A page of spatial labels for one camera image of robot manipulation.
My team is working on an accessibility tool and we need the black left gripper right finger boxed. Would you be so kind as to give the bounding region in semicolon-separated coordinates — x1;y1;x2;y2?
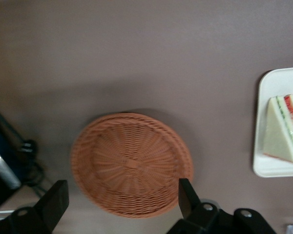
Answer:
168;178;220;234

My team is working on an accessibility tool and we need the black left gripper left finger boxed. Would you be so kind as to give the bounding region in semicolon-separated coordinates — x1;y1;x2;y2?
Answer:
4;179;69;234

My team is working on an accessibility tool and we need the triangular sandwich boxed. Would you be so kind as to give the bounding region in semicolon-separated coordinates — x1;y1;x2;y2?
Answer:
262;95;293;166

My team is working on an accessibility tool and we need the black control box yellow panel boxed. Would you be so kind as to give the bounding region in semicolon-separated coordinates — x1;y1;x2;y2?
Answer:
0;102;23;213

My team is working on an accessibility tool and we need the black table cable with plug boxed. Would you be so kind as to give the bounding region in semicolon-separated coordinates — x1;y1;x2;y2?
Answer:
13;136;51;198

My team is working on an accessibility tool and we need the brown round wicker basket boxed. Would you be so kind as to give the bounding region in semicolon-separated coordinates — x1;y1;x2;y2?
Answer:
70;112;194;219

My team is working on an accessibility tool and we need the beige rectangular tray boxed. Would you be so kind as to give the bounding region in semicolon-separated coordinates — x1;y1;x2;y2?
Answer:
253;66;293;178

